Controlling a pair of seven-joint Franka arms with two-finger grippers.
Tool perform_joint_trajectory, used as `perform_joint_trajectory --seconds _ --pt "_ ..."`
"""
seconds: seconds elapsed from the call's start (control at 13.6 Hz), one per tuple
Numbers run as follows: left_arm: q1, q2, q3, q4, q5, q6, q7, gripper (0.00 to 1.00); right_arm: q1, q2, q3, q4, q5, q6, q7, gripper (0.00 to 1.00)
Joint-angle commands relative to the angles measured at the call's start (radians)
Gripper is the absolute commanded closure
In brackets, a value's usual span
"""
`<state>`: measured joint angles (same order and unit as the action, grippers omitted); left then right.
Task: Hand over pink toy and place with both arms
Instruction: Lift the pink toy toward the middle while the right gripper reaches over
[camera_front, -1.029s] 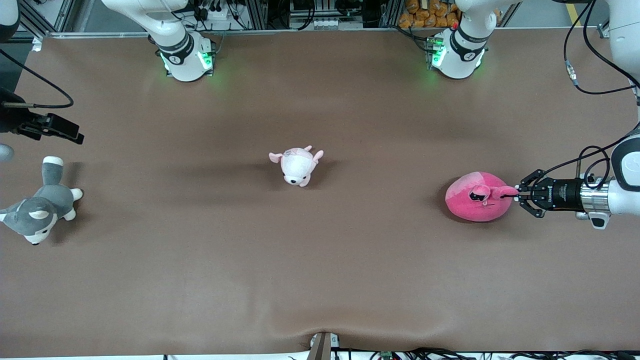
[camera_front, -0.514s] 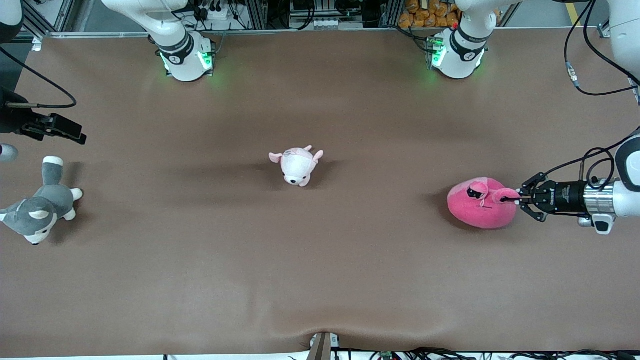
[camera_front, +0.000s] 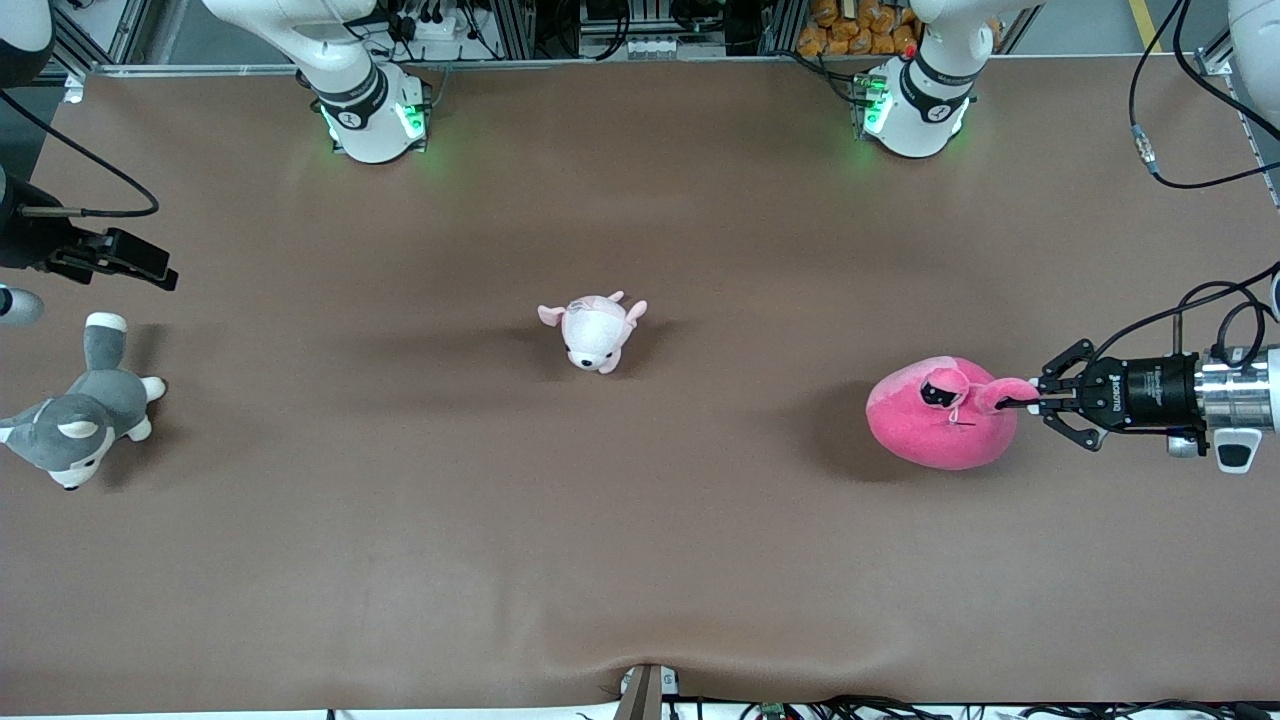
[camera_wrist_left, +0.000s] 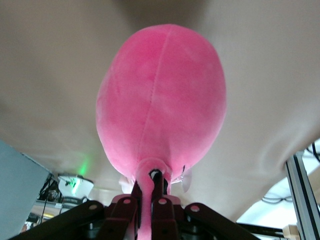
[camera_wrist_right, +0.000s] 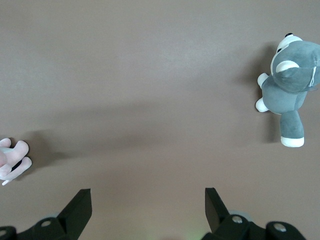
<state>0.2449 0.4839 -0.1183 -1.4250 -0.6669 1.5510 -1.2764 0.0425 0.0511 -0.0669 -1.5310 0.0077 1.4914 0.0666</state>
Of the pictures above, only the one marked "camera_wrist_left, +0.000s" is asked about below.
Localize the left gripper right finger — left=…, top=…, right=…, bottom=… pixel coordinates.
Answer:
left=149, top=172, right=261, bottom=240

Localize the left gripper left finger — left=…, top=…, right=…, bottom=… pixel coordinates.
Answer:
left=9, top=181, right=141, bottom=240

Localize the round pink plush toy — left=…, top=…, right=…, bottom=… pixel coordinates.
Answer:
left=95, top=23, right=229, bottom=240

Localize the white and pink plush dog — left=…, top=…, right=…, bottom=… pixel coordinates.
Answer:
left=118, top=174, right=137, bottom=195

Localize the small cardboard box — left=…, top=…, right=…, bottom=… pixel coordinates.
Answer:
left=281, top=224, right=301, bottom=237

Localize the brown table cloth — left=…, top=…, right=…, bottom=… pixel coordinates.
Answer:
left=0, top=0, right=320, bottom=223

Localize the aluminium corner frame post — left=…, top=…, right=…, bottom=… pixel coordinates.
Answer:
left=284, top=149, right=320, bottom=240

